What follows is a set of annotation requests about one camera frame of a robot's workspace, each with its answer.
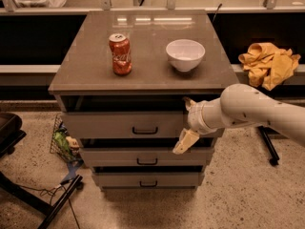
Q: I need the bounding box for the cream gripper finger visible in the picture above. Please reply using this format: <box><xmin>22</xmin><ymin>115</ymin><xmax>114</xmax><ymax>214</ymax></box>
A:
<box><xmin>173</xmin><ymin>129</ymin><xmax>199</xmax><ymax>155</ymax></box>
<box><xmin>183</xmin><ymin>96</ymin><xmax>195</xmax><ymax>111</ymax></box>

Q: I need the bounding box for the grey top drawer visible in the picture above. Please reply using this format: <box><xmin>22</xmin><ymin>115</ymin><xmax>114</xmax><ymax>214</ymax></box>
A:
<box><xmin>61</xmin><ymin>112</ymin><xmax>188</xmax><ymax>139</ymax></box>

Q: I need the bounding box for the grey drawer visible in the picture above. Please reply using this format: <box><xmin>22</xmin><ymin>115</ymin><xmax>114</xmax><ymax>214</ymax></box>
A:
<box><xmin>80</xmin><ymin>147</ymin><xmax>214</xmax><ymax>167</ymax></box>
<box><xmin>92</xmin><ymin>173</ymin><xmax>204</xmax><ymax>189</ymax></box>
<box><xmin>61</xmin><ymin>112</ymin><xmax>188</xmax><ymax>139</ymax></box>

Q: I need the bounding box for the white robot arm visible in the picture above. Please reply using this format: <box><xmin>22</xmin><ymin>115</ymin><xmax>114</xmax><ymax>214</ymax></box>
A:
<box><xmin>173</xmin><ymin>84</ymin><xmax>305</xmax><ymax>155</ymax></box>

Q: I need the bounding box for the grey middle drawer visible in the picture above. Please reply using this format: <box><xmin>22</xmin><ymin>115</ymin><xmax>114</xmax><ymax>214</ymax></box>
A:
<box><xmin>80</xmin><ymin>147</ymin><xmax>214</xmax><ymax>167</ymax></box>

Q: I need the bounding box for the grey drawer cabinet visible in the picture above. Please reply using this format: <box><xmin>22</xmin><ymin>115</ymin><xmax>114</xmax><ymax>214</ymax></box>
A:
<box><xmin>49</xmin><ymin>10</ymin><xmax>238</xmax><ymax>175</ymax></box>

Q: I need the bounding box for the grey bottom drawer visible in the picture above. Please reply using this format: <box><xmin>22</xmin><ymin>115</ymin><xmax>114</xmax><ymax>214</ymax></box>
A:
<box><xmin>92</xmin><ymin>173</ymin><xmax>204</xmax><ymax>189</ymax></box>

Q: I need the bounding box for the white bowl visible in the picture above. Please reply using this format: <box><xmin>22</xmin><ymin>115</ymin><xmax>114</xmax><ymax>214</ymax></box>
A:
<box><xmin>166</xmin><ymin>39</ymin><xmax>206</xmax><ymax>73</ymax></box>

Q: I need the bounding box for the yellow crumpled cloth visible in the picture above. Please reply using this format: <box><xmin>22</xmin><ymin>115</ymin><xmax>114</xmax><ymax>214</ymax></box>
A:
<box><xmin>238</xmin><ymin>42</ymin><xmax>301</xmax><ymax>91</ymax></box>

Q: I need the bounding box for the red soda can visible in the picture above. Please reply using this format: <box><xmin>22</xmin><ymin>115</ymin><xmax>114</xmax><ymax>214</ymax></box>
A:
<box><xmin>109</xmin><ymin>33</ymin><xmax>132</xmax><ymax>75</ymax></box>

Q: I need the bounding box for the black stand base left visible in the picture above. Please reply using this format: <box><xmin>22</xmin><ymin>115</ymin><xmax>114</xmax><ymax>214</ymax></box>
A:
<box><xmin>0</xmin><ymin>170</ymin><xmax>84</xmax><ymax>229</ymax></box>

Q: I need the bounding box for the black chair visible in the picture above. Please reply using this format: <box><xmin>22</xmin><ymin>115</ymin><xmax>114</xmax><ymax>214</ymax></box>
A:
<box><xmin>0</xmin><ymin>113</ymin><xmax>26</xmax><ymax>157</ymax></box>

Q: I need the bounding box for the black floor cable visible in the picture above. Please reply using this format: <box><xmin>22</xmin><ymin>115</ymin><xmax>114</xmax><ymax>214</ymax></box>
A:
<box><xmin>18</xmin><ymin>181</ymin><xmax>82</xmax><ymax>229</ymax></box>

